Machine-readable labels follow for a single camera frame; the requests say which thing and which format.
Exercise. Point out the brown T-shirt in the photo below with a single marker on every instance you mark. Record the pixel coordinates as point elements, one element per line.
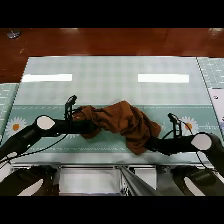
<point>123,121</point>

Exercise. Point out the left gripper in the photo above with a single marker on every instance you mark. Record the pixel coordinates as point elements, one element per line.
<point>81,128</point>

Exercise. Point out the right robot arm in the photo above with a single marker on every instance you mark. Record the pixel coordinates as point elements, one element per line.
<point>203,146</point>

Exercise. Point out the silver frame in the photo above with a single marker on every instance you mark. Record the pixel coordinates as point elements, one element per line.
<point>100,178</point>

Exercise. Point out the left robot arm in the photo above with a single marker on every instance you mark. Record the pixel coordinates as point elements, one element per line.
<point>25,135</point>

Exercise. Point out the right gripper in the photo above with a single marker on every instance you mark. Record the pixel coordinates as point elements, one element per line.
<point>158,146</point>

